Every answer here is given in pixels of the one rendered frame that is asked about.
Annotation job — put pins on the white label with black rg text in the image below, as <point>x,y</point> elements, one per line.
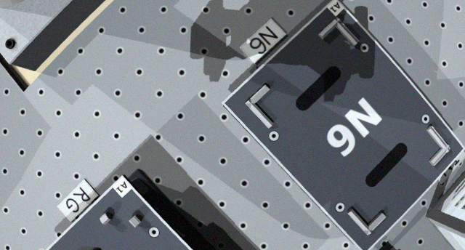
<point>77,200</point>

